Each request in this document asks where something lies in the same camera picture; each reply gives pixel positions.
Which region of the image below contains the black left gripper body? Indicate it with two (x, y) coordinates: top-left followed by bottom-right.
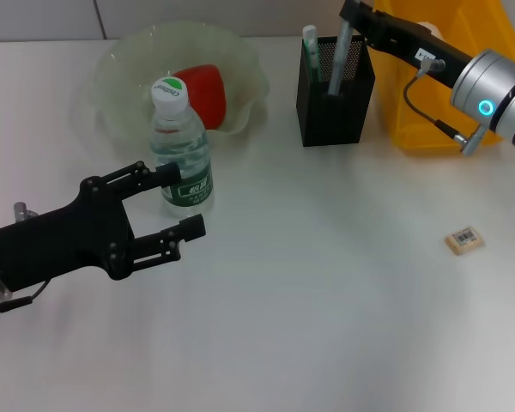
(0, 173), (137, 289)

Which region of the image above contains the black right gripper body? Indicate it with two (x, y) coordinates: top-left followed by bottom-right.
(355, 6), (476, 90)

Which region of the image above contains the white paper ball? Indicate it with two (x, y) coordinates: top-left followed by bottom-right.
(415, 20), (445, 40)

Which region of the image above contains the clear green-label water bottle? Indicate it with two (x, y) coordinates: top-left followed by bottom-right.
(148, 76), (215, 218)

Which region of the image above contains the grey marker pen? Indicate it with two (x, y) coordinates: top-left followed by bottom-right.
(328, 17), (354, 97)

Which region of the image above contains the mint green utility knife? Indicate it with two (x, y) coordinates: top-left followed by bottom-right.
(302, 25), (324, 85)

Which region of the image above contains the red-orange toy orange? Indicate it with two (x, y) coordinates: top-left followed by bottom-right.
(171, 64), (227, 130)

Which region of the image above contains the beige eraser with barcode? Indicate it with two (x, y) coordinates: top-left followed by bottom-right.
(445, 226), (487, 258)

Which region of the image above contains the pale green glass fruit plate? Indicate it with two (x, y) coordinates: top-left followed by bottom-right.
(94, 23), (270, 152)

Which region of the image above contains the black mesh pen holder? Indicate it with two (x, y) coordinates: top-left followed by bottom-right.
(295, 34), (377, 148)

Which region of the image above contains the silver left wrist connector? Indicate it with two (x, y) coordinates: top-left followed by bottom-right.
(12, 200), (39, 223)

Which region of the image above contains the yellow plastic bin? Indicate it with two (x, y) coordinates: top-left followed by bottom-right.
(370, 0), (515, 155)

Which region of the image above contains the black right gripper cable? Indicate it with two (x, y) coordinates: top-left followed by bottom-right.
(402, 58), (487, 156)

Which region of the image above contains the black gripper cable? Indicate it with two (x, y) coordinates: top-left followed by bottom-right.
(402, 58), (487, 156)
(0, 278), (49, 318)

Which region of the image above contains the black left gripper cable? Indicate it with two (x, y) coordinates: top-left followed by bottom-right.
(0, 278), (49, 318)

